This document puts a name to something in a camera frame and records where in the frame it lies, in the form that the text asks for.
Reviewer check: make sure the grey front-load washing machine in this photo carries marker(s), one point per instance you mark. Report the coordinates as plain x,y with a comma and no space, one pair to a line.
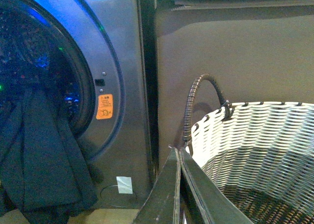
99,43

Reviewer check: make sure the dark navy mesh garment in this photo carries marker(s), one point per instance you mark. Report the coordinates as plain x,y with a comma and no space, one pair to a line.
42,170

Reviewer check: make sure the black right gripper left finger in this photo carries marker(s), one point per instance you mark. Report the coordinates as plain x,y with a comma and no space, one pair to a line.
163,203

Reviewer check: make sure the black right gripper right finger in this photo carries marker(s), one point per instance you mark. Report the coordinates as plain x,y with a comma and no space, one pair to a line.
205,202

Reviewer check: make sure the orange warning sticker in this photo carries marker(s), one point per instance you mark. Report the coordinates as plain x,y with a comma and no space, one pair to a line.
105,107

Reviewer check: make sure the white tape patch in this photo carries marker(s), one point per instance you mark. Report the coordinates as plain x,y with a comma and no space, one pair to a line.
124,185

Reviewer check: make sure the white woven laundry basket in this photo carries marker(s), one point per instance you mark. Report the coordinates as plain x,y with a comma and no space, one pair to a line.
260,155

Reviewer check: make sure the dark grey cabinet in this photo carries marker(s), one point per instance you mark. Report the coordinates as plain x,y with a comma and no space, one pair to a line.
257,50

